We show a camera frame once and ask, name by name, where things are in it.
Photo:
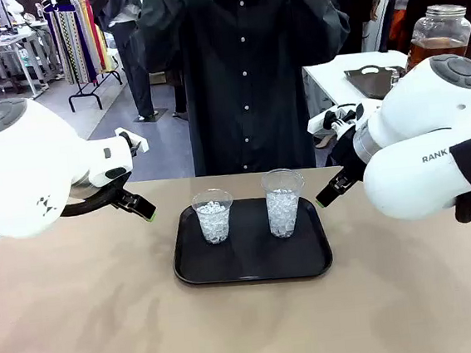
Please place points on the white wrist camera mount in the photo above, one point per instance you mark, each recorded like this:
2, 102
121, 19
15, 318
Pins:
318, 122
136, 141

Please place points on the white side table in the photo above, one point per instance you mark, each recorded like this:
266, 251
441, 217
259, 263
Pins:
326, 80

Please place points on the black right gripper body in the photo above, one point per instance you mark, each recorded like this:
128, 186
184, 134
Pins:
348, 153

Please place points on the person's left forearm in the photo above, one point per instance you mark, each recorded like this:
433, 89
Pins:
319, 10

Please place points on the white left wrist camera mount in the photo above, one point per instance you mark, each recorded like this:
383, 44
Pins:
136, 141

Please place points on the short clear iced cup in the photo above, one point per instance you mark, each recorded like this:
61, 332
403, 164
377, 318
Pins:
214, 222

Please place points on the person in dark shirt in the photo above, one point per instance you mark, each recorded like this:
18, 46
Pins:
249, 100

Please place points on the mannequin in dark trousers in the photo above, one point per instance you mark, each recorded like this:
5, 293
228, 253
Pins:
134, 61

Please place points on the glass tea dispenser jar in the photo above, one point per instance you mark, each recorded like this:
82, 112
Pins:
439, 36

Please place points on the white background work table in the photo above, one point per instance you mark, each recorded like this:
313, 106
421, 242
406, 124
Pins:
1, 42

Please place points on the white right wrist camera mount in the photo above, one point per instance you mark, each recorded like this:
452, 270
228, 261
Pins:
318, 122

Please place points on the colourful fabric clothes rack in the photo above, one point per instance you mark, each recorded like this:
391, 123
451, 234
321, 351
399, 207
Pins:
76, 41

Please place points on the orange cloth piece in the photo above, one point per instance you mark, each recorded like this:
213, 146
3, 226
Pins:
397, 25

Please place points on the tall clear iced cup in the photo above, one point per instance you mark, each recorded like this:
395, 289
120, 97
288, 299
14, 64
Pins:
282, 209

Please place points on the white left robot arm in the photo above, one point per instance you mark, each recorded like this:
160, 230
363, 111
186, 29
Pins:
22, 172

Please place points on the person's right forearm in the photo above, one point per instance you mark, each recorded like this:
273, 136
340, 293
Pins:
154, 26

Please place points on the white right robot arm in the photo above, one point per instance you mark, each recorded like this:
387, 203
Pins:
415, 134

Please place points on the black plastic serving tray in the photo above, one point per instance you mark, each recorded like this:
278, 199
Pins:
252, 258

